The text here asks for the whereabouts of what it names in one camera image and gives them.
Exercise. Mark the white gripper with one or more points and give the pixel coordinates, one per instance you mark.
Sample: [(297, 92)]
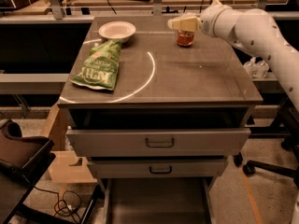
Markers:
[(209, 22)]

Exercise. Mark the red coke can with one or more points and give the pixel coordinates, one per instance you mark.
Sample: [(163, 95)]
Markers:
[(185, 38)]

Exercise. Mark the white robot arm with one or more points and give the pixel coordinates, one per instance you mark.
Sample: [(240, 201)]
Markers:
[(254, 32)]

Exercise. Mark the grey drawer cabinet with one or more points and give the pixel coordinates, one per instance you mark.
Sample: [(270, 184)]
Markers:
[(161, 86)]

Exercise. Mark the grey top drawer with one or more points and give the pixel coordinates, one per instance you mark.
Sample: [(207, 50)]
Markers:
[(157, 143)]

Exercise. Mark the grey drawer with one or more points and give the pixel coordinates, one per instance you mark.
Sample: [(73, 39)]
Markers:
[(157, 168), (158, 201), (157, 143)]

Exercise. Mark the grey middle drawer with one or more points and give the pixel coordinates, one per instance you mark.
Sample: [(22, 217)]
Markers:
[(157, 168)]

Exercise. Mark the grey bottom drawer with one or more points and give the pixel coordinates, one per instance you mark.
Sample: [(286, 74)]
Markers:
[(158, 201)]

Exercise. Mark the white bowl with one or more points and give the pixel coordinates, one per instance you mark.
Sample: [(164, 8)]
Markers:
[(117, 30)]

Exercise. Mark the clear pump bottle left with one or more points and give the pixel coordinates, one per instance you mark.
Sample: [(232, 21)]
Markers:
[(249, 66)]

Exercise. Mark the clear pump bottle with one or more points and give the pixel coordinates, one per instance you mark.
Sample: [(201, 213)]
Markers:
[(249, 66), (260, 69)]

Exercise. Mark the clear pump bottle right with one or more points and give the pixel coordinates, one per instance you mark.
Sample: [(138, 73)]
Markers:
[(260, 69)]

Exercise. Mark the green chip bag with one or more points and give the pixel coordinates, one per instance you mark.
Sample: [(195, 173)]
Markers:
[(99, 71)]

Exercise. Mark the black office chair base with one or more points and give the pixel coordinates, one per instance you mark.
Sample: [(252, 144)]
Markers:
[(272, 148)]

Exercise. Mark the wooden box on floor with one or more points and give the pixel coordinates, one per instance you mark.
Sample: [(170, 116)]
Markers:
[(67, 167)]

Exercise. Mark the brown padded chair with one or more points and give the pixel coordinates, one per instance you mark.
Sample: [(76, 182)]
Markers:
[(23, 160)]

